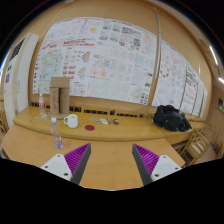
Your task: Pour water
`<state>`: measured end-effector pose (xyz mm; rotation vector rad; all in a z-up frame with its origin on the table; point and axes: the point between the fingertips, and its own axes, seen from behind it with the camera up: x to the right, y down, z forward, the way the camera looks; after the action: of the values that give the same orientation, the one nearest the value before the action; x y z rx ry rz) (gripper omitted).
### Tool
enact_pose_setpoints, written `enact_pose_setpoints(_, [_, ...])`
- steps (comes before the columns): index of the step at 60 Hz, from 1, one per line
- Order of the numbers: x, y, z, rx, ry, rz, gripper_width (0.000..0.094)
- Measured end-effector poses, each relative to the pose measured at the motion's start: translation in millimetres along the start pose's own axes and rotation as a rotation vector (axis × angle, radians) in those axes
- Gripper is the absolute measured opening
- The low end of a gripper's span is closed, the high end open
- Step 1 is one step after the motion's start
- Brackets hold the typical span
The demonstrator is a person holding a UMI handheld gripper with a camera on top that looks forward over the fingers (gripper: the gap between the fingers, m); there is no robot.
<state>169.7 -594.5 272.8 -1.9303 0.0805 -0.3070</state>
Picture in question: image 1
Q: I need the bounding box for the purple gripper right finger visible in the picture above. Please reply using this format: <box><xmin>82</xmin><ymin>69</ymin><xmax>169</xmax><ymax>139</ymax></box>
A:
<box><xmin>132</xmin><ymin>144</ymin><xmax>181</xmax><ymax>185</ymax></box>

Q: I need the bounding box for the round dark red coaster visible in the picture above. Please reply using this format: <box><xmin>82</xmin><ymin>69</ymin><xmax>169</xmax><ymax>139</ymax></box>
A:
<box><xmin>85</xmin><ymin>125</ymin><xmax>95</xmax><ymax>131</ymax></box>

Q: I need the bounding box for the brown cardboard box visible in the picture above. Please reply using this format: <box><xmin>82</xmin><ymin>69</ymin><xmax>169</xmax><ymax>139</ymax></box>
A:
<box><xmin>50</xmin><ymin>77</ymin><xmax>70</xmax><ymax>119</ymax></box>

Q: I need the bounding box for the clear plastic water bottle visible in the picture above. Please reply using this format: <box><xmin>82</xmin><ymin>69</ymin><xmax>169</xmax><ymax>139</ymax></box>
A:
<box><xmin>50</xmin><ymin>117</ymin><xmax>63</xmax><ymax>149</ymax></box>

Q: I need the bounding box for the wooden chair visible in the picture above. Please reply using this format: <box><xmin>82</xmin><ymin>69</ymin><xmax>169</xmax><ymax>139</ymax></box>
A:
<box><xmin>179</xmin><ymin>127</ymin><xmax>213</xmax><ymax>167</ymax></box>

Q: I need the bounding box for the white standing board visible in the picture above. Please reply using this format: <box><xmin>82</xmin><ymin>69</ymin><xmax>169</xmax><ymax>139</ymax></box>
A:
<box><xmin>3</xmin><ymin>33</ymin><xmax>39</xmax><ymax>127</ymax></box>

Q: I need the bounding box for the black backpack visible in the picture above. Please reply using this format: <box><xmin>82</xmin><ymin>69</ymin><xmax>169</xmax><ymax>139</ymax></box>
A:
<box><xmin>153</xmin><ymin>105</ymin><xmax>191</xmax><ymax>132</ymax></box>

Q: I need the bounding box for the large poster wall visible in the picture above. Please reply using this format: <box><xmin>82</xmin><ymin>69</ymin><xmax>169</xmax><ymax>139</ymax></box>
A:
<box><xmin>152</xmin><ymin>41</ymin><xmax>207</xmax><ymax>116</ymax></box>
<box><xmin>33</xmin><ymin>17</ymin><xmax>157</xmax><ymax>105</ymax></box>

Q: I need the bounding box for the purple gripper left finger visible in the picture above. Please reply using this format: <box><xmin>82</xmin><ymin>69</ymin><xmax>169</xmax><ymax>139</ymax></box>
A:
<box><xmin>42</xmin><ymin>143</ymin><xmax>91</xmax><ymax>185</ymax></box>

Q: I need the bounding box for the large poster wall right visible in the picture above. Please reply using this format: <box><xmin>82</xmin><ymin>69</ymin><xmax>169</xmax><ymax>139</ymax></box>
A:
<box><xmin>152</xmin><ymin>41</ymin><xmax>207</xmax><ymax>116</ymax></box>

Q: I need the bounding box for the clear bottle with red label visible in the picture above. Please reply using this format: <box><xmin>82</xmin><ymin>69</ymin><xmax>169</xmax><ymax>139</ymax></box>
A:
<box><xmin>39</xmin><ymin>93</ymin><xmax>44</xmax><ymax>114</ymax></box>

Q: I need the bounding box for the small dark round object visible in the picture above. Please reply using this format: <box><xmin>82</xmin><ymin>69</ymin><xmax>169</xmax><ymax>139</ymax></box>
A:
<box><xmin>113</xmin><ymin>119</ymin><xmax>119</xmax><ymax>125</ymax></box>

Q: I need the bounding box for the large poster wall left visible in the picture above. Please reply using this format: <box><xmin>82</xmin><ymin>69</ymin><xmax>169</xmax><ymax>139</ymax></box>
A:
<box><xmin>33</xmin><ymin>17</ymin><xmax>157</xmax><ymax>105</ymax></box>

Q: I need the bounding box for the white ceramic mug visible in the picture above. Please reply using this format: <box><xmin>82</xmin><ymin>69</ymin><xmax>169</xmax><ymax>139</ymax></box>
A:
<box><xmin>64</xmin><ymin>114</ymin><xmax>78</xmax><ymax>128</ymax></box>

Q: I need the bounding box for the small white flat object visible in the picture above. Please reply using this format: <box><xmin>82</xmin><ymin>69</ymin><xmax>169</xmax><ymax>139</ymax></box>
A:
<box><xmin>100</xmin><ymin>118</ymin><xmax>108</xmax><ymax>125</ymax></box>

